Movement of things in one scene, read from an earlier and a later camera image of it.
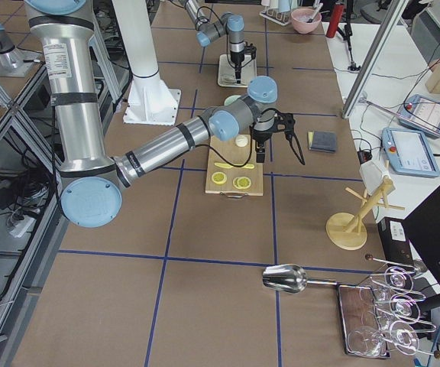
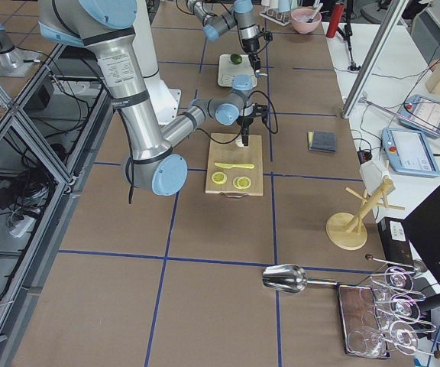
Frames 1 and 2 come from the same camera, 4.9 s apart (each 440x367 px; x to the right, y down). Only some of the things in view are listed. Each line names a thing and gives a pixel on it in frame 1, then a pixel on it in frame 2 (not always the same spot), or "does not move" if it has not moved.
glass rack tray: (362, 330) does not move
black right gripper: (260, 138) to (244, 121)
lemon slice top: (219, 177) does not move
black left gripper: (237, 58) to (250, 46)
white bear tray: (226, 71) does not move
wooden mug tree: (347, 231) does not move
